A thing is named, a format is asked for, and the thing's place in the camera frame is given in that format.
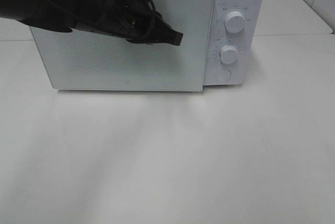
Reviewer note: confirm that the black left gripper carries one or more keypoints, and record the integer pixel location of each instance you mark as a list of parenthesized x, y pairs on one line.
[(134, 20)]

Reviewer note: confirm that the white microwave door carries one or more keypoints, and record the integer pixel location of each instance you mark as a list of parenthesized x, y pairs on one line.
[(88, 61)]

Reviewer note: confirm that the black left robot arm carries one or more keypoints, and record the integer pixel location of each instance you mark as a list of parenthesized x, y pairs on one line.
[(51, 15)]

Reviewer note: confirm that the lower white microwave knob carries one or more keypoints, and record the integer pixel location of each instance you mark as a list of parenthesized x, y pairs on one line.
[(228, 54)]

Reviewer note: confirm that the round white door button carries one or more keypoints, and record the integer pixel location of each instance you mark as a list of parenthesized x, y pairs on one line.
[(223, 75)]

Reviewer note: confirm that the white microwave oven body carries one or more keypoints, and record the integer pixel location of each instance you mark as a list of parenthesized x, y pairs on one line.
[(220, 37)]

